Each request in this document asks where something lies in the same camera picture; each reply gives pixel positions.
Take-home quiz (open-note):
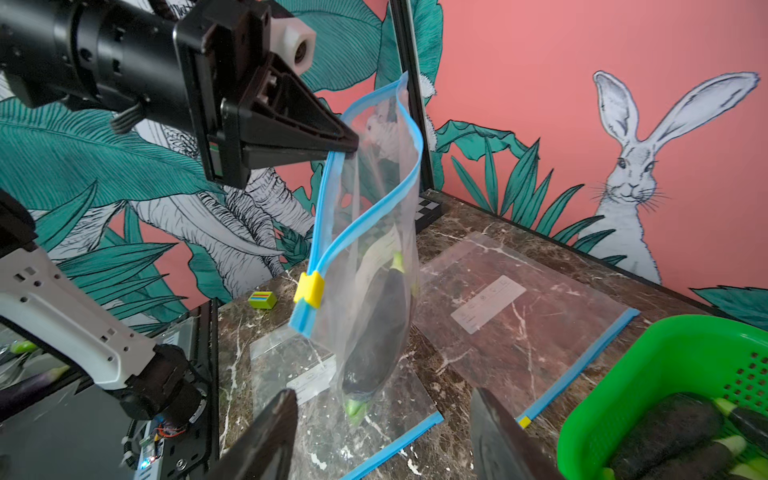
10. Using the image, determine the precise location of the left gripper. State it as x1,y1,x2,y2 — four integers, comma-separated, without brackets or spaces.
1,1,359,188

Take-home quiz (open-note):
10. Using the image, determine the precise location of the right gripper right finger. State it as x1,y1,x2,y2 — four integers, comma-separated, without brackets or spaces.
470,388,563,480

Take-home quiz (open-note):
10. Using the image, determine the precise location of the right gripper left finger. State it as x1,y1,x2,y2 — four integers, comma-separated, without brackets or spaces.
205,388,298,480

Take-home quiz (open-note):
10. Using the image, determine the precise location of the dark purple eggplant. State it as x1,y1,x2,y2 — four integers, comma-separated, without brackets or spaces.
341,251,412,426

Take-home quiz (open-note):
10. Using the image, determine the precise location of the clear zip-top bag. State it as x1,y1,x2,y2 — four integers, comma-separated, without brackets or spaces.
414,232,639,427
289,74,423,390
250,325,443,479

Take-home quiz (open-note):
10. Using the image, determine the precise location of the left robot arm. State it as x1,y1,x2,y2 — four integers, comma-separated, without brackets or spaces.
1,1,358,425

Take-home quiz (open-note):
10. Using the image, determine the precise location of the small green striped block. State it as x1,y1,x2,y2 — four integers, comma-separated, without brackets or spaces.
248,291,277,310

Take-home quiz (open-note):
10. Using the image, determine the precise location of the black white checkerboard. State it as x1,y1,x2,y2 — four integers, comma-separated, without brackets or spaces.
415,196,443,234

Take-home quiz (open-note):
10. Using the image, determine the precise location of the green plastic basket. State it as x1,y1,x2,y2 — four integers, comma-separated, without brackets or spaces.
556,314,768,480

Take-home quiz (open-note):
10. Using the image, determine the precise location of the left black frame post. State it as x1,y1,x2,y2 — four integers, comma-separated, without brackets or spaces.
389,0,434,192

